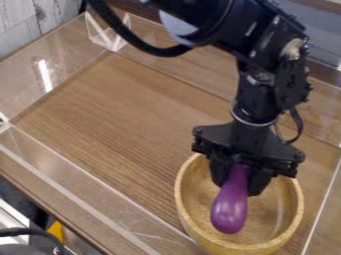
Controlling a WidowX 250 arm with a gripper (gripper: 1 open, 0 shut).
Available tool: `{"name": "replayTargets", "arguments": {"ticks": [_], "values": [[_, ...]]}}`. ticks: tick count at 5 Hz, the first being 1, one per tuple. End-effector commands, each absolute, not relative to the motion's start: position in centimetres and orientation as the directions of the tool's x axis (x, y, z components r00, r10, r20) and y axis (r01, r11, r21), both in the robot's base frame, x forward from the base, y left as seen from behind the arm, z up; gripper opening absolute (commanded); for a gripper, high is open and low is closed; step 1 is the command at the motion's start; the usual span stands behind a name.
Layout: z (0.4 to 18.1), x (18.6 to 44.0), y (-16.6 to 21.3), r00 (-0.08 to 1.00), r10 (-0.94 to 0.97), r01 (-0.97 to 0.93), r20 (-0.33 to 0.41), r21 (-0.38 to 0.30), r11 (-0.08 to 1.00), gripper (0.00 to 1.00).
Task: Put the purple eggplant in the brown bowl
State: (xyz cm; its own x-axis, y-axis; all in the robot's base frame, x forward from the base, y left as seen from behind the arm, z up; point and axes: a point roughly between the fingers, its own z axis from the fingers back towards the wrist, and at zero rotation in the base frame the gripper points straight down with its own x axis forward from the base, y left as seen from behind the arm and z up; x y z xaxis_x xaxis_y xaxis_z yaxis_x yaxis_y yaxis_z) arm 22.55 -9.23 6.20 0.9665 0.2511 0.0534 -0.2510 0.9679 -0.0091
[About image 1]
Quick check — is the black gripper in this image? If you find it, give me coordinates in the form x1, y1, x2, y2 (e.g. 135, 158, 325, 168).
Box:
191, 109, 305, 196

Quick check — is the purple toy eggplant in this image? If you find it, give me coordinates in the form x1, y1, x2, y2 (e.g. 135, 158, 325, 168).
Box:
210, 164, 248, 234

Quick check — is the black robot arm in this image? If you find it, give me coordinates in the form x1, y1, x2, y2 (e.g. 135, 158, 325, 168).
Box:
88, 0, 311, 196

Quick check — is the brown wooden bowl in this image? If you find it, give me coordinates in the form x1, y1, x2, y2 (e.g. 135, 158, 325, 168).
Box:
174, 153, 305, 255

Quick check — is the black and yellow device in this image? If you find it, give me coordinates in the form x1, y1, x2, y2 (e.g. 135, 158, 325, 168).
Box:
0, 195, 81, 255

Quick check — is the clear acrylic tray enclosure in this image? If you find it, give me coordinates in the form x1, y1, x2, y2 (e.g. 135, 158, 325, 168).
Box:
0, 16, 341, 255

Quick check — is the clear acrylic corner bracket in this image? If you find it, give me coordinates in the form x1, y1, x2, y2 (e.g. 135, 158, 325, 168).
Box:
84, 12, 128, 53

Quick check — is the black cable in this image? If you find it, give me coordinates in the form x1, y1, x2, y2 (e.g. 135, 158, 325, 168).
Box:
0, 228, 64, 255

